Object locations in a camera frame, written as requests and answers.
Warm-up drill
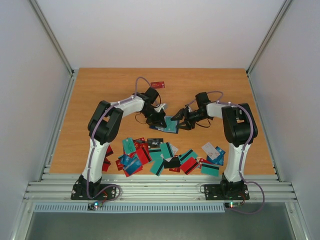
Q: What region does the blue leather card holder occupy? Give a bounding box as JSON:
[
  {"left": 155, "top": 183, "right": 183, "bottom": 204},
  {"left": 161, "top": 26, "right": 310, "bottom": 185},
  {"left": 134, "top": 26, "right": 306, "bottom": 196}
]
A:
[{"left": 149, "top": 115, "right": 180, "bottom": 135}]

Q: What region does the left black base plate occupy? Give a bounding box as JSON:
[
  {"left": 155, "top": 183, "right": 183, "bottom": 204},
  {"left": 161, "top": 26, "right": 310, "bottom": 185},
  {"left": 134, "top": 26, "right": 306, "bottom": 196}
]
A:
[{"left": 70, "top": 179, "right": 120, "bottom": 201}]

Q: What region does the teal striped card centre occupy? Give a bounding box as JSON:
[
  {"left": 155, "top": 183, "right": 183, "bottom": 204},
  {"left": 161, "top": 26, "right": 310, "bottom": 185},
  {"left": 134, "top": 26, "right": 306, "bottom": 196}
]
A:
[{"left": 149, "top": 142, "right": 178, "bottom": 162}]

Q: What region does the black card lower centre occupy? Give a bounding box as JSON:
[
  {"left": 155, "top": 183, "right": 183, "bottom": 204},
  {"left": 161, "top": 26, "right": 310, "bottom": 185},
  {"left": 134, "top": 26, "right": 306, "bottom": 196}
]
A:
[{"left": 164, "top": 157, "right": 181, "bottom": 169}]

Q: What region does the teal vip card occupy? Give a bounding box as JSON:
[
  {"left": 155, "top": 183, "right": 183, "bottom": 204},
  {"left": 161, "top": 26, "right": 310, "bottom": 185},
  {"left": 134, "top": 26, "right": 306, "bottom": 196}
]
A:
[
  {"left": 122, "top": 137, "right": 136, "bottom": 155},
  {"left": 164, "top": 116, "right": 179, "bottom": 133}
]

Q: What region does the white floral card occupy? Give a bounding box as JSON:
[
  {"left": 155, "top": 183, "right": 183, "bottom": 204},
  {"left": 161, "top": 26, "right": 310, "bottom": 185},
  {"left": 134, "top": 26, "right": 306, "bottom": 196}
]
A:
[{"left": 201, "top": 142, "right": 220, "bottom": 160}]

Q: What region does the blue card right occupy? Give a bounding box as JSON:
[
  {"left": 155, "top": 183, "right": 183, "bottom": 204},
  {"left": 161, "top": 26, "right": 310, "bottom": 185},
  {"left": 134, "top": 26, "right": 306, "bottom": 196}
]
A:
[{"left": 206, "top": 146, "right": 226, "bottom": 166}]

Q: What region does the teal striped card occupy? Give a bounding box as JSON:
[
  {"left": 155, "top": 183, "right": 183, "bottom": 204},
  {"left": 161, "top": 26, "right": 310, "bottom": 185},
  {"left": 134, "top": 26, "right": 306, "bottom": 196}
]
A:
[
  {"left": 149, "top": 142, "right": 178, "bottom": 162},
  {"left": 201, "top": 162, "right": 220, "bottom": 177},
  {"left": 150, "top": 160, "right": 165, "bottom": 176}
]

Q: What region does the lone red card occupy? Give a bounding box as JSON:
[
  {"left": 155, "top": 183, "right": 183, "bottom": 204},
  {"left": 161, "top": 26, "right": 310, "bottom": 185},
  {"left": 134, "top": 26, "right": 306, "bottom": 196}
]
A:
[{"left": 150, "top": 81, "right": 166, "bottom": 89}]

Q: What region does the black VIP card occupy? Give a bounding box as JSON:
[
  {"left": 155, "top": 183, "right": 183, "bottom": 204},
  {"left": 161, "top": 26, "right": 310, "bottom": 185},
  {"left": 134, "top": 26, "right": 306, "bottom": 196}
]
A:
[{"left": 147, "top": 138, "right": 164, "bottom": 149}]

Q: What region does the grey slotted cable duct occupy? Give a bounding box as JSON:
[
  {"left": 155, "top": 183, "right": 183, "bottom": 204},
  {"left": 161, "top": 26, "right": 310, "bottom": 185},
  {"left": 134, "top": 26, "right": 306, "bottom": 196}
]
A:
[{"left": 33, "top": 202, "right": 225, "bottom": 214}]

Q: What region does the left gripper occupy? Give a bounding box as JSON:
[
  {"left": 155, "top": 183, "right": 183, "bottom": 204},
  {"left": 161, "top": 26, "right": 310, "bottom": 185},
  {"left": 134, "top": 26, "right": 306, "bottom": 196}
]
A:
[{"left": 142, "top": 107, "right": 167, "bottom": 129}]

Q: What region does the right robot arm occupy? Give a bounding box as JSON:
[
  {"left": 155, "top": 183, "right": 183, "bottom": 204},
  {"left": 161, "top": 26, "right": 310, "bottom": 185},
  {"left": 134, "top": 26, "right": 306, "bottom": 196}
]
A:
[{"left": 171, "top": 92, "right": 258, "bottom": 199}]

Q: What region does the teal VIP card bottom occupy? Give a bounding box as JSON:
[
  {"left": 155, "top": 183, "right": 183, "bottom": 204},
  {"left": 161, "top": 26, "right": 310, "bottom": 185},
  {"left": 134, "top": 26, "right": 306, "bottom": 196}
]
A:
[{"left": 164, "top": 116, "right": 179, "bottom": 133}]

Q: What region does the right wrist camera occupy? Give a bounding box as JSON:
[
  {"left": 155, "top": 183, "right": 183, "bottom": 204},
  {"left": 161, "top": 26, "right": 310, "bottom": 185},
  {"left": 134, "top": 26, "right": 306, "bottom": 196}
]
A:
[{"left": 185, "top": 105, "right": 193, "bottom": 113}]

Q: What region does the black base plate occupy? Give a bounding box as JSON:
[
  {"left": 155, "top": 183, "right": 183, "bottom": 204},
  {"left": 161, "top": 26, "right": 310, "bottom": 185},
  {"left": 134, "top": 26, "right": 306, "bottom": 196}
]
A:
[
  {"left": 70, "top": 179, "right": 120, "bottom": 201},
  {"left": 204, "top": 184, "right": 250, "bottom": 201}
]

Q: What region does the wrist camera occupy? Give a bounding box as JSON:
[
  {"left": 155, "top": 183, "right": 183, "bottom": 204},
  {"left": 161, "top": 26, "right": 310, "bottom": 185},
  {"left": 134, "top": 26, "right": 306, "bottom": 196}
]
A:
[
  {"left": 185, "top": 105, "right": 193, "bottom": 113},
  {"left": 154, "top": 103, "right": 168, "bottom": 113}
]

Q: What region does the blue card pile centre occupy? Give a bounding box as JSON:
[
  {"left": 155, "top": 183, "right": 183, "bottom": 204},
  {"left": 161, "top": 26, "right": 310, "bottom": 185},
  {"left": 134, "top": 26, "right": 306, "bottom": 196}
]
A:
[{"left": 116, "top": 154, "right": 143, "bottom": 177}]

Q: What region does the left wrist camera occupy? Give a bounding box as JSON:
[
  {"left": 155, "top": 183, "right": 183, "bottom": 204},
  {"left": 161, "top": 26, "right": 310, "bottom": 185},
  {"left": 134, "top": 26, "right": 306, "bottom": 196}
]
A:
[{"left": 154, "top": 103, "right": 168, "bottom": 113}]

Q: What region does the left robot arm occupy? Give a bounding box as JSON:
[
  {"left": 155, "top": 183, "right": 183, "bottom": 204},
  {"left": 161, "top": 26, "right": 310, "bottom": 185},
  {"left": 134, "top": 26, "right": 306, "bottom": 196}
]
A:
[{"left": 78, "top": 87, "right": 167, "bottom": 199}]

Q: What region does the teal striped card lower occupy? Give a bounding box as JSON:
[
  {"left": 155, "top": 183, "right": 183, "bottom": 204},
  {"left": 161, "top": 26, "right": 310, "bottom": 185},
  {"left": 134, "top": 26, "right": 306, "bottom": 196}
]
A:
[{"left": 150, "top": 160, "right": 165, "bottom": 176}]

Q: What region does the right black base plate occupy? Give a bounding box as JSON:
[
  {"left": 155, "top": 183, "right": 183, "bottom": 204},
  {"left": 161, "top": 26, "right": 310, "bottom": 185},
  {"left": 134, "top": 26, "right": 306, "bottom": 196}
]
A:
[{"left": 204, "top": 184, "right": 250, "bottom": 201}]

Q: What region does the teal striped card right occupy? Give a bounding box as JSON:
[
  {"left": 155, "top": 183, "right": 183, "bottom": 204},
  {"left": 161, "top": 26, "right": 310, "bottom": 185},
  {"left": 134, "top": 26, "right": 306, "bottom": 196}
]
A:
[{"left": 201, "top": 162, "right": 220, "bottom": 177}]

